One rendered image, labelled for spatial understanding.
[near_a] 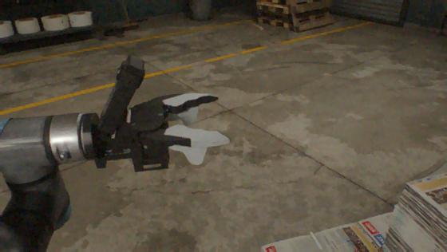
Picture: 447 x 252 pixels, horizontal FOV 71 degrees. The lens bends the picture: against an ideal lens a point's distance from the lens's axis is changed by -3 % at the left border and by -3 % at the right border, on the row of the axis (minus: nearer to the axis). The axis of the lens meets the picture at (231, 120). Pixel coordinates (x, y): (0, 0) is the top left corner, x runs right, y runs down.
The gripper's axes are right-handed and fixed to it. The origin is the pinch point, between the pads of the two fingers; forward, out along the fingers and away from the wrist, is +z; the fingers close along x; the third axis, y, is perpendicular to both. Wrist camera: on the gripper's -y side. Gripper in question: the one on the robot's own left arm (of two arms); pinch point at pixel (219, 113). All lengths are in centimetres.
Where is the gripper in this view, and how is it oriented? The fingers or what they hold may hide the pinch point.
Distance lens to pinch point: 50.3
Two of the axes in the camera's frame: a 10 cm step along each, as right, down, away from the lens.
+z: 9.8, -0.9, 1.7
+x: 1.9, 5.9, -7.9
